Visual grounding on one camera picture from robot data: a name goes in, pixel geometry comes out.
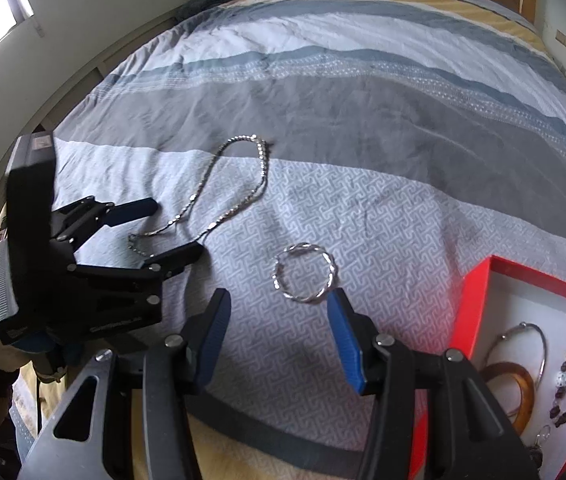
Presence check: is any silver twisted hoop bracelet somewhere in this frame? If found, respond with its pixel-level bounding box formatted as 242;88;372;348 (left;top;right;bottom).
272;242;340;305

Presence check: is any striped bed duvet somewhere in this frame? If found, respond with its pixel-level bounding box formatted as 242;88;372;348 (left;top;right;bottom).
55;0;566;478

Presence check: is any wall light switch plate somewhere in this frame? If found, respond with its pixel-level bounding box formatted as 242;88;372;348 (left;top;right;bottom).
555;29;566;48

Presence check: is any silver chain necklace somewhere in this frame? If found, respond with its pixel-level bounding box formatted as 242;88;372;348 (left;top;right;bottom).
128;133;270;259

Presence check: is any dark teal blanket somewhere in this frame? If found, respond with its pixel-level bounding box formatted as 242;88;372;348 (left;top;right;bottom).
174;0;233;22

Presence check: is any red jewelry box tray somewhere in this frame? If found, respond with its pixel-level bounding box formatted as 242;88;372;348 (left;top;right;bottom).
412;255;566;479

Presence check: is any amber resin bangle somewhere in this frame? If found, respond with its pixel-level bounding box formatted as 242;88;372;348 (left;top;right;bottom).
480;362;536;436

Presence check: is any silver bangle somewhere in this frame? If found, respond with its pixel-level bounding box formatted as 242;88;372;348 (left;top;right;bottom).
481;322;548;390

